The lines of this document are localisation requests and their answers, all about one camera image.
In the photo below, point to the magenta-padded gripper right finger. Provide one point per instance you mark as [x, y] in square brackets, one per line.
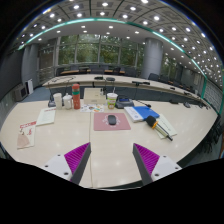
[153, 163]

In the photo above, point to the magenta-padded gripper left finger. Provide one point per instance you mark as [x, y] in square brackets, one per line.
[71, 163]

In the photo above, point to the black computer mouse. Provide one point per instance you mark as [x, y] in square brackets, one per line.
[112, 120]

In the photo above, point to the pink mouse pad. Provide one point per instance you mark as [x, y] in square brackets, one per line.
[100, 124]

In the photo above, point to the black handheld microphone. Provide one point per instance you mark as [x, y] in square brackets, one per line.
[151, 121]

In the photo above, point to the blue and white book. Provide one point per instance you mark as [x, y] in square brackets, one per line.
[143, 112]

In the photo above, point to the pink folding fan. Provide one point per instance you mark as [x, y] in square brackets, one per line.
[23, 141]

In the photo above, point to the white booklet with red title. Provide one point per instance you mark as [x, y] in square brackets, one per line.
[46, 116]

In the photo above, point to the colourful sticker sheet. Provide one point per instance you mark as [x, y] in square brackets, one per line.
[91, 108]

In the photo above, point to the grey conference microphone unit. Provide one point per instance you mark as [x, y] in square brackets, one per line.
[51, 104]
[124, 102]

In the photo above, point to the white paper cup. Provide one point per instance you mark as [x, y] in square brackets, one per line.
[58, 101]

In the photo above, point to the red bottle with green band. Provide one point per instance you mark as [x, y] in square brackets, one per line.
[76, 98]

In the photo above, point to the beige organizer tray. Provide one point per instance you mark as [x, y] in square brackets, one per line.
[94, 96]

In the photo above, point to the printed paper cup with straw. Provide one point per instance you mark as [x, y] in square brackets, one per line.
[112, 101]

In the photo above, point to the white standing board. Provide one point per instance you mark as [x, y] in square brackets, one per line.
[30, 86]

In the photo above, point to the white box appliance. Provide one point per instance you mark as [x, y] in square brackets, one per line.
[20, 92]

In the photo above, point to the dark office chairs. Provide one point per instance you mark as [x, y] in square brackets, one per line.
[96, 70]

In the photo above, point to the ceiling lights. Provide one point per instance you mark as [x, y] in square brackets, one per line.
[105, 4]

